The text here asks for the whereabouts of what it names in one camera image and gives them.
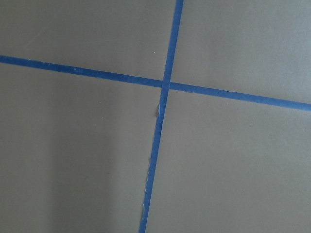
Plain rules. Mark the brown paper table cover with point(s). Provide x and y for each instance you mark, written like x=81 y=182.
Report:
x=155 y=116

